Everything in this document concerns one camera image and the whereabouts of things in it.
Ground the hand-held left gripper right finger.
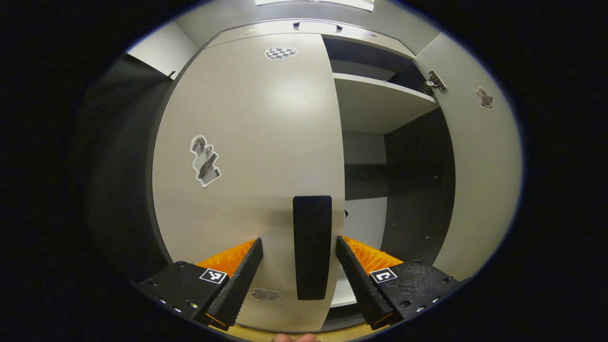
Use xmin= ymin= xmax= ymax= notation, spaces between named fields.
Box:
xmin=335 ymin=235 xmax=464 ymax=331

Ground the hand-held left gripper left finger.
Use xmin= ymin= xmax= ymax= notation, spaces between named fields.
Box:
xmin=135 ymin=237 xmax=264 ymax=332

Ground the black door handle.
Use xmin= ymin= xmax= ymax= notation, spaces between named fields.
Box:
xmin=293 ymin=195 xmax=333 ymax=301

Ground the beige double-door shoe cabinet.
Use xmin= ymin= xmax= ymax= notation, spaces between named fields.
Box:
xmin=145 ymin=18 xmax=523 ymax=333

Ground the beige shoe cabinet door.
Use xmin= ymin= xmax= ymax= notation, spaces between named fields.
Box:
xmin=152 ymin=32 xmax=346 ymax=333
xmin=412 ymin=32 xmax=523 ymax=282

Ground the beige cabinet shelf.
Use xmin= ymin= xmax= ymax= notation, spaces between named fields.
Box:
xmin=329 ymin=278 xmax=359 ymax=308
xmin=332 ymin=72 xmax=440 ymax=134

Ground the metal door hinge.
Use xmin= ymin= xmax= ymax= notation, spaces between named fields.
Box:
xmin=424 ymin=70 xmax=447 ymax=93

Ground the black backdrop cloth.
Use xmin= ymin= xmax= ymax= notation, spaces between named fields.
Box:
xmin=81 ymin=52 xmax=174 ymax=285

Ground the ceiling light panel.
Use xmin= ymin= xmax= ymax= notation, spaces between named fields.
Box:
xmin=254 ymin=0 xmax=376 ymax=12

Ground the metal top panel handle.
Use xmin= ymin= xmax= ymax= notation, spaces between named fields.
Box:
xmin=293 ymin=20 xmax=342 ymax=34

